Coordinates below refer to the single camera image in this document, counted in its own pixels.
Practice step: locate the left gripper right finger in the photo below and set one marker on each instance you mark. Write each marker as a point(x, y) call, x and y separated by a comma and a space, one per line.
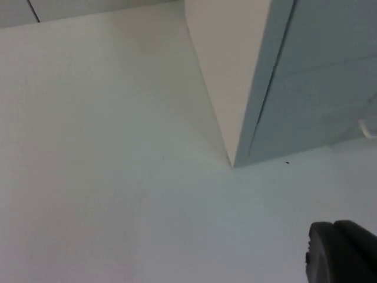
point(359, 253)

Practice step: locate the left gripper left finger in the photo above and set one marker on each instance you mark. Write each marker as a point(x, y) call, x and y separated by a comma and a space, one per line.
point(324, 256)

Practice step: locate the small grey chest of drawers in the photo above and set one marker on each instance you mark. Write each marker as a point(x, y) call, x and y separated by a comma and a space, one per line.
point(294, 88)

